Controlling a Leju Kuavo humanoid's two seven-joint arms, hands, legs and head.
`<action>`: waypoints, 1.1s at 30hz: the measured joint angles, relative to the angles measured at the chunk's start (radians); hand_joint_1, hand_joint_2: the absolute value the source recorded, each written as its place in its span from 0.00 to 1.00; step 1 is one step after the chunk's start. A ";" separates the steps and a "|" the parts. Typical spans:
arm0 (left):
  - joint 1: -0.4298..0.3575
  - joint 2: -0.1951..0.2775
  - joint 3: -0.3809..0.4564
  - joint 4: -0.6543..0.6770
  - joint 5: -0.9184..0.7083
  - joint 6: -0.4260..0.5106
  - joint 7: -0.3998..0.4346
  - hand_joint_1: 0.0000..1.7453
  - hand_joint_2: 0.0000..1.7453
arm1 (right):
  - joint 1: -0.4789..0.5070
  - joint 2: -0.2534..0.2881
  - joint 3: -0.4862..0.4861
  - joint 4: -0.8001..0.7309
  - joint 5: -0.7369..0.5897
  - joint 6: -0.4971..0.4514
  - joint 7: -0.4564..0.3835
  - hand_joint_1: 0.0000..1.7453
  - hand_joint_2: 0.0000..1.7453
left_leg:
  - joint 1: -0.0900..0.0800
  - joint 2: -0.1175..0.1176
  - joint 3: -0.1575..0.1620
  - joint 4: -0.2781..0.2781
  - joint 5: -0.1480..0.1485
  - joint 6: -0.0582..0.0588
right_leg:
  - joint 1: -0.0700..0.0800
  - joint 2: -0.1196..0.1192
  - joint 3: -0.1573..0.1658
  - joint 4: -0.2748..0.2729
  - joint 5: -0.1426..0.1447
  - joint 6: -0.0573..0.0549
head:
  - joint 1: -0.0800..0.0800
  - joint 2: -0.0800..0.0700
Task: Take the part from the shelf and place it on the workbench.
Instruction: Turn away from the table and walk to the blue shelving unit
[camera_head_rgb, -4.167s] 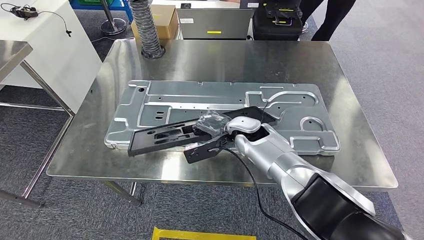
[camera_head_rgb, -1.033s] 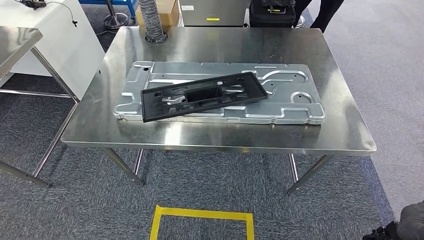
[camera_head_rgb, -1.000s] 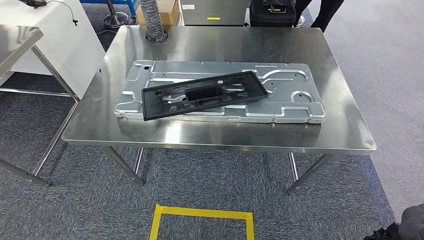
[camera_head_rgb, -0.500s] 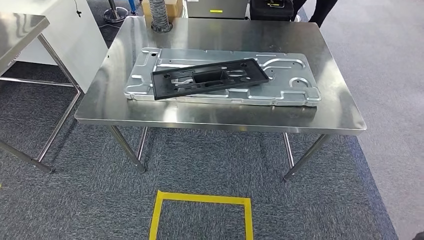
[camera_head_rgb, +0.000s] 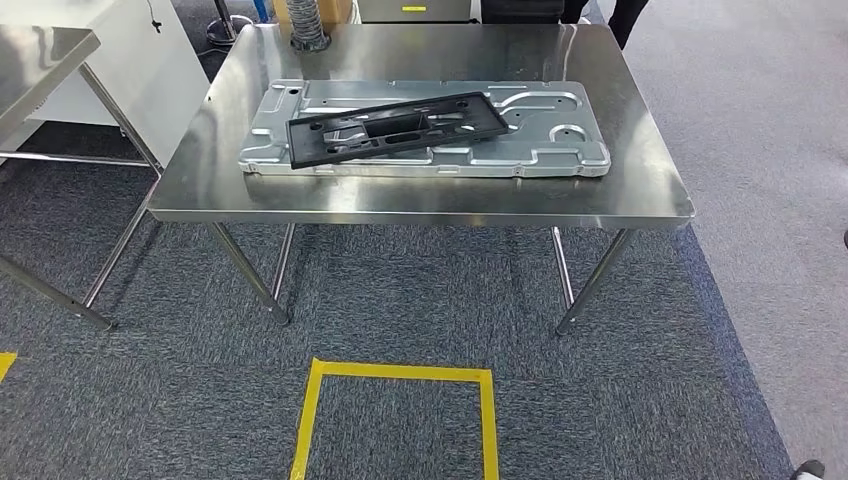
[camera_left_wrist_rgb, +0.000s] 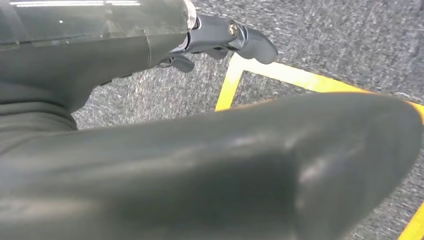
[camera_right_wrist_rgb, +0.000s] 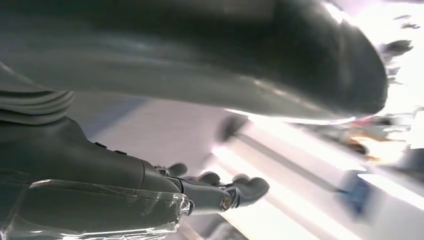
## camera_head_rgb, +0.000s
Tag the white cabinet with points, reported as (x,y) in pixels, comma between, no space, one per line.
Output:
(152,79)

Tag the silver pressed metal panel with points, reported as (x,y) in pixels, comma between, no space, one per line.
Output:
(570,156)

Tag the silver stanchion with round base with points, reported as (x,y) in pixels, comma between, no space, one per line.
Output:
(228,32)

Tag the black equipment case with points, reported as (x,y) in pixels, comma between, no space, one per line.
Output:
(520,10)

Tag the yellow floor tape square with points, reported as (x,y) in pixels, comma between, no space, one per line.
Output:
(397,371)
(5,364)

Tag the brown cardboard box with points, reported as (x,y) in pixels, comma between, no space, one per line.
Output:
(341,10)

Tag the silver metal case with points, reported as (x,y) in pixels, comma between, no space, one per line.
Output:
(414,12)

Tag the blue metal frame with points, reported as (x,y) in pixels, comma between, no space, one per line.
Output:
(264,10)

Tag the black shoe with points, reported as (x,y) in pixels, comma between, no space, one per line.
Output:
(808,472)

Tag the person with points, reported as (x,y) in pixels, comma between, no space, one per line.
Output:
(626,20)

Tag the stainless steel workbench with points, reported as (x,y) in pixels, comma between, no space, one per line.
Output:
(430,199)

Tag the stainless steel table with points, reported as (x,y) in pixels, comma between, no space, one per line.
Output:
(33,66)

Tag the black plastic panel part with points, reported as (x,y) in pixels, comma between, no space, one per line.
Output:
(311,142)

